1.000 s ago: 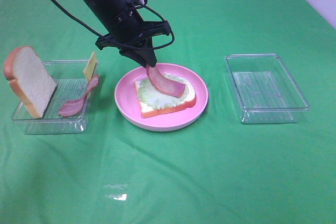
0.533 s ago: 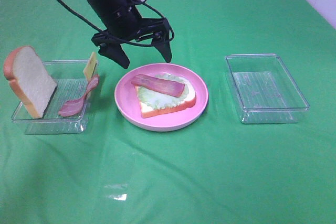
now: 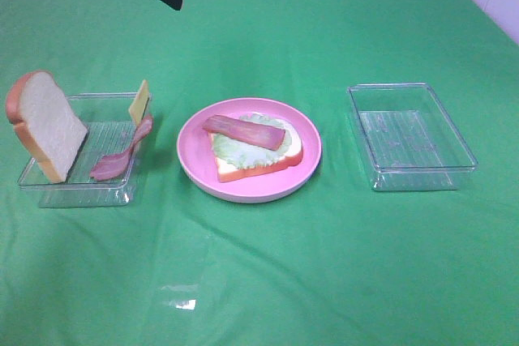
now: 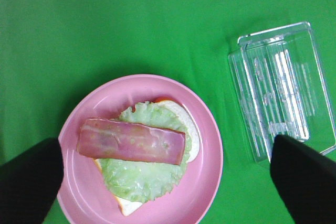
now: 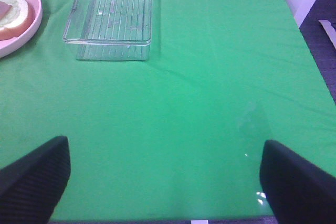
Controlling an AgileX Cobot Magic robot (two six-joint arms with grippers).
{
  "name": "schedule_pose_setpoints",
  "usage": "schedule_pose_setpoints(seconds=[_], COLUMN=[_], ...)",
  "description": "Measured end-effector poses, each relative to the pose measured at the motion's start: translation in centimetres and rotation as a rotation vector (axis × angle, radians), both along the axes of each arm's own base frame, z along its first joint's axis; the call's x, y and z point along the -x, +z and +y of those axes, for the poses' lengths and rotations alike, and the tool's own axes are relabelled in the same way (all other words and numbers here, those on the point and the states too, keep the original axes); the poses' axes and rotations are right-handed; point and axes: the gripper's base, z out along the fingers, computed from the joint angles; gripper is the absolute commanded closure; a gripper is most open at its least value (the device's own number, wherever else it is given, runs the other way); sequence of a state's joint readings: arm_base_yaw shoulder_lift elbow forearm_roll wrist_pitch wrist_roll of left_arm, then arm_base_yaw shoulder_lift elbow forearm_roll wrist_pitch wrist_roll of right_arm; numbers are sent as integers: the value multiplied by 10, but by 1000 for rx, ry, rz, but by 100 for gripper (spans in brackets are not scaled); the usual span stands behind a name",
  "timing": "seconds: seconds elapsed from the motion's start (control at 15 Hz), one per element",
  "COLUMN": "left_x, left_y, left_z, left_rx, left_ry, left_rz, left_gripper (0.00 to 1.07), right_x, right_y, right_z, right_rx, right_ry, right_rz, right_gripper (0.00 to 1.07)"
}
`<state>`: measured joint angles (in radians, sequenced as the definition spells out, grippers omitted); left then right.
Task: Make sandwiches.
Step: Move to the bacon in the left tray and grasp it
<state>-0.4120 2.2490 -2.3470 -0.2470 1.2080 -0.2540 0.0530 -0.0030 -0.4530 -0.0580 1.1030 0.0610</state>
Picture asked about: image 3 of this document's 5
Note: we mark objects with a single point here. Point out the bacon strip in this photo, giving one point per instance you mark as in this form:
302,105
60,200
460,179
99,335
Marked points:
260,135
111,166

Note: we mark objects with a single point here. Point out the green lettuce leaf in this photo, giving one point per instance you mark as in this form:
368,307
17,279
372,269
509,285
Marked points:
233,154

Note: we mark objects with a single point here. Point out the bread slice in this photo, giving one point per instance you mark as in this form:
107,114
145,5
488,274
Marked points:
236,174
45,123

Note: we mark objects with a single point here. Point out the yellow cheese slice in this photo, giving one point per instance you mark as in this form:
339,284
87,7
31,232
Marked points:
139,103

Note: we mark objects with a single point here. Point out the left clear plastic tray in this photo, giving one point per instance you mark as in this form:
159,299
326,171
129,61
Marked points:
110,130

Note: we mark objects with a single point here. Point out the clear plastic tray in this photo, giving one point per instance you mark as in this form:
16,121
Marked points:
406,138
110,130

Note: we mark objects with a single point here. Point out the pink round plate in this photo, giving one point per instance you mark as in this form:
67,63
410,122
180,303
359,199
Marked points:
196,157

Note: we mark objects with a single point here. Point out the right clear plastic tray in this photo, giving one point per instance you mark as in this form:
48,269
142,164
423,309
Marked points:
406,138

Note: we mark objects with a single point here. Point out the clear tape strip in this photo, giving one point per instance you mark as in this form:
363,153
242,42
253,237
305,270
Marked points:
182,264

